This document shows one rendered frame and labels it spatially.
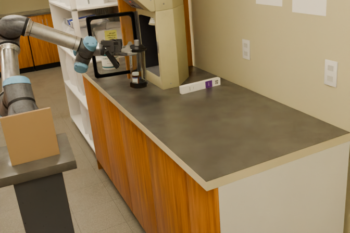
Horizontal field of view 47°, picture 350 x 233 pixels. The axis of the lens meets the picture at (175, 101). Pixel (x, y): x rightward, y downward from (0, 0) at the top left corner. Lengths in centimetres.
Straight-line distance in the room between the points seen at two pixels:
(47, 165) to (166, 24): 109
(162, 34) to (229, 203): 116
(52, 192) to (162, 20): 113
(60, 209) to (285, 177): 97
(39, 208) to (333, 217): 130
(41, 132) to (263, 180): 92
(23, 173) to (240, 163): 86
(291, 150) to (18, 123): 109
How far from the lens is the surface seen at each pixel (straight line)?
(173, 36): 239
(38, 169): 172
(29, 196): 184
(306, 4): 193
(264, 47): 221
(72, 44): 213
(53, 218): 191
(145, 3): 229
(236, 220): 162
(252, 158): 159
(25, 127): 174
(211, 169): 152
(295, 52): 202
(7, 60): 212
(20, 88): 184
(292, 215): 181
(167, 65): 240
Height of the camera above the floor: 170
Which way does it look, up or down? 20 degrees down
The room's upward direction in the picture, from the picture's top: 5 degrees counter-clockwise
